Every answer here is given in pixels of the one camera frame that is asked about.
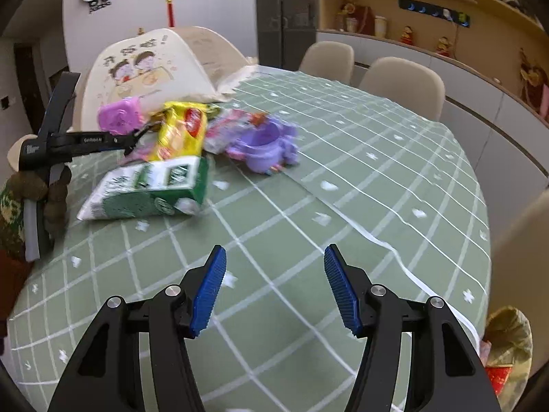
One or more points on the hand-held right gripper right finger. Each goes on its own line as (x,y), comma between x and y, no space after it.
(341,292)

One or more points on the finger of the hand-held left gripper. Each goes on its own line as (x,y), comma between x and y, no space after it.
(126,140)
(154,127)

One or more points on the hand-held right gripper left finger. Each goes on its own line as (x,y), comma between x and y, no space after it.
(210,292)

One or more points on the yellow snack packet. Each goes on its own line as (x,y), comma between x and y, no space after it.
(182,133)

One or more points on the green white packet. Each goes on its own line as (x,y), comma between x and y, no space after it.
(146,193)

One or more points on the white pink tissue packet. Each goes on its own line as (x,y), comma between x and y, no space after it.
(229,131)

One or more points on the trash bin with yellow bag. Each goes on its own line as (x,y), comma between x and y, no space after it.
(510,339)

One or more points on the person's left hand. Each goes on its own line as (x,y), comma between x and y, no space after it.
(58,201)

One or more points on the white cartoon print food cover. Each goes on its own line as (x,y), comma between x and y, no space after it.
(141,73)

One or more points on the beige dining chair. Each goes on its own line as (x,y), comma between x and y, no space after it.
(326,62)
(403,86)
(82,103)
(523,240)

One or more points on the green checked tablecloth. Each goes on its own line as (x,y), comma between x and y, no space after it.
(300,223)

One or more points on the purple flower-shaped cup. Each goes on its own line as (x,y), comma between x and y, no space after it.
(264,146)

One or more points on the dark glass door cabinet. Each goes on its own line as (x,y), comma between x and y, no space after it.
(285,13)

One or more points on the white sideboard cabinet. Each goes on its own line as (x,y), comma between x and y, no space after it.
(472,107)

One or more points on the red robed figurine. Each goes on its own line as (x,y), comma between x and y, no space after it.
(358,15)

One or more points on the white cup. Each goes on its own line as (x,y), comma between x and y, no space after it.
(381,25)

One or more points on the small red doll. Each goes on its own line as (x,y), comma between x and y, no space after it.
(443,47)
(406,35)

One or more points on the wooden wall shelf unit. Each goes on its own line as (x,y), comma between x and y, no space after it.
(484,38)

